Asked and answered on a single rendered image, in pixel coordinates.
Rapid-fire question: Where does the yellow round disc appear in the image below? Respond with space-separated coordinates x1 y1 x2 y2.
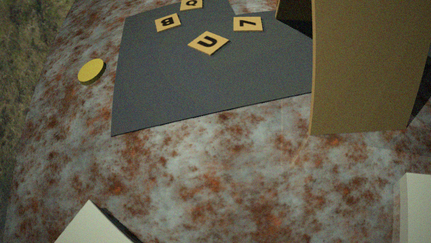
78 59 105 85

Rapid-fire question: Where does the tan square tile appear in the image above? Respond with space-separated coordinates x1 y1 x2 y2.
155 13 182 33
188 31 229 56
234 16 263 32
180 0 203 11

